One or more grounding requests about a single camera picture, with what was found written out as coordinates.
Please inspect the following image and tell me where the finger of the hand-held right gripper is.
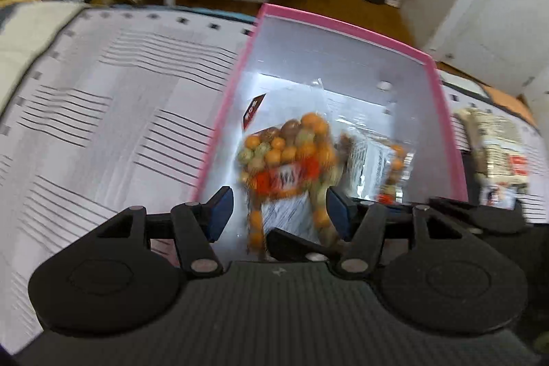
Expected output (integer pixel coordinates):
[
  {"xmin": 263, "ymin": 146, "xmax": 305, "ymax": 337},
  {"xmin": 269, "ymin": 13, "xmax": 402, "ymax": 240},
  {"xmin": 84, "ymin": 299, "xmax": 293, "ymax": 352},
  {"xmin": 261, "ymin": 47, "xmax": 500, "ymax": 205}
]
[
  {"xmin": 266, "ymin": 228, "xmax": 344, "ymax": 264},
  {"xmin": 429, "ymin": 197, "xmax": 526, "ymax": 235}
]

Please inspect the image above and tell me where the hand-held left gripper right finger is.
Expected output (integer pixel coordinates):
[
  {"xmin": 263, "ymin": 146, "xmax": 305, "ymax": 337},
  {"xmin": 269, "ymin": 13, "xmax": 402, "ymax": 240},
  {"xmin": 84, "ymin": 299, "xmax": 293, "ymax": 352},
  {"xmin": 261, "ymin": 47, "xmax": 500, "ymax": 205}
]
[{"xmin": 326, "ymin": 186, "xmax": 468, "ymax": 276}]

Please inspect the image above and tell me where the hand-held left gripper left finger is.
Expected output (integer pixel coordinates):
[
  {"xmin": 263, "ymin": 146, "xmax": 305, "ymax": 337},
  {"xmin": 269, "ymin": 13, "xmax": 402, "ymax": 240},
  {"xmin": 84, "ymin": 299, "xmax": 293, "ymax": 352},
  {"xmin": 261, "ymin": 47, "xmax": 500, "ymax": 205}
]
[{"xmin": 92, "ymin": 186, "xmax": 234, "ymax": 276}]

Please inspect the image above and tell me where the clear bag of coated nuts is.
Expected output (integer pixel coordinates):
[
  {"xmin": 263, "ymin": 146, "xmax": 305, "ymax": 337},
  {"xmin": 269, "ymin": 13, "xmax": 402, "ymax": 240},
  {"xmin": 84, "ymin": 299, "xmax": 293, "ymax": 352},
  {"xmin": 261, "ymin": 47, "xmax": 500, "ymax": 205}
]
[
  {"xmin": 343, "ymin": 134, "xmax": 417, "ymax": 204},
  {"xmin": 236, "ymin": 113, "xmax": 344, "ymax": 255}
]

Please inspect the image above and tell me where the small black snack packet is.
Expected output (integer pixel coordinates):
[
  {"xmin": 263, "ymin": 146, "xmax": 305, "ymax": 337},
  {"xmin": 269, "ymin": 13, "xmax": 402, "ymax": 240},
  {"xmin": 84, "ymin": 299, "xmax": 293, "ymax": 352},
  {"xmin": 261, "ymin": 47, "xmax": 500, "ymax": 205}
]
[{"xmin": 242, "ymin": 93, "xmax": 267, "ymax": 131}]

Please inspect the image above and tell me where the pink cardboard box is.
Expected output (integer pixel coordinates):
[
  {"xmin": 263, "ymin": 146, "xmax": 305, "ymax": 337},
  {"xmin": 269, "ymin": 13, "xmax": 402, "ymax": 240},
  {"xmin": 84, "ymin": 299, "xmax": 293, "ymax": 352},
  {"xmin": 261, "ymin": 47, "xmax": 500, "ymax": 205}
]
[{"xmin": 189, "ymin": 3, "xmax": 469, "ymax": 264}]

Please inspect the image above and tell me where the small silver snack packet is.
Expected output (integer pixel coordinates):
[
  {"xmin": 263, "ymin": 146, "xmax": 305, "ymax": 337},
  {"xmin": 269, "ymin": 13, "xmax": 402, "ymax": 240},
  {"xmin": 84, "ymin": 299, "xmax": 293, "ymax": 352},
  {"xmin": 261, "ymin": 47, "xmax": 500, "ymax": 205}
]
[{"xmin": 478, "ymin": 181, "xmax": 517, "ymax": 209}]

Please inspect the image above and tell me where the large beige snack bag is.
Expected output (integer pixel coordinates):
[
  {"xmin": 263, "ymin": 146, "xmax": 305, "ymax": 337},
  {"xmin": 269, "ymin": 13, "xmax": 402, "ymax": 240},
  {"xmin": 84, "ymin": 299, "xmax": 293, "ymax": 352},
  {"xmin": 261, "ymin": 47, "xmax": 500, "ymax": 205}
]
[{"xmin": 455, "ymin": 108, "xmax": 533, "ymax": 182}]

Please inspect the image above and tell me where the striped bed sheet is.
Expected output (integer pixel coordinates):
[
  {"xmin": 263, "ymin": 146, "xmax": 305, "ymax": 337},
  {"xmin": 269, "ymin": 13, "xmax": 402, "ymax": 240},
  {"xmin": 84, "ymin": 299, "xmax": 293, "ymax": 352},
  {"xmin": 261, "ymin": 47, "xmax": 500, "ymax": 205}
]
[{"xmin": 0, "ymin": 3, "xmax": 549, "ymax": 354}]

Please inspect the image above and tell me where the white door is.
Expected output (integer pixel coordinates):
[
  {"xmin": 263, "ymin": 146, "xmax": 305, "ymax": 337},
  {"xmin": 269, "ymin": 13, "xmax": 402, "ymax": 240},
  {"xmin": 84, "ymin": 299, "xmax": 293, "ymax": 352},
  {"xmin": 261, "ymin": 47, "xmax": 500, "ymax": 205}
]
[{"xmin": 422, "ymin": 0, "xmax": 549, "ymax": 96}]

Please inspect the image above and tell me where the beige quilt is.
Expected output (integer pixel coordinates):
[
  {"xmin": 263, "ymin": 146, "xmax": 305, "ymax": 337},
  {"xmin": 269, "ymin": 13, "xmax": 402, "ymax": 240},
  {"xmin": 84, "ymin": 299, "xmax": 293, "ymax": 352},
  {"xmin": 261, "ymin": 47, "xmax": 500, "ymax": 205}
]
[{"xmin": 0, "ymin": 1, "xmax": 86, "ymax": 118}]

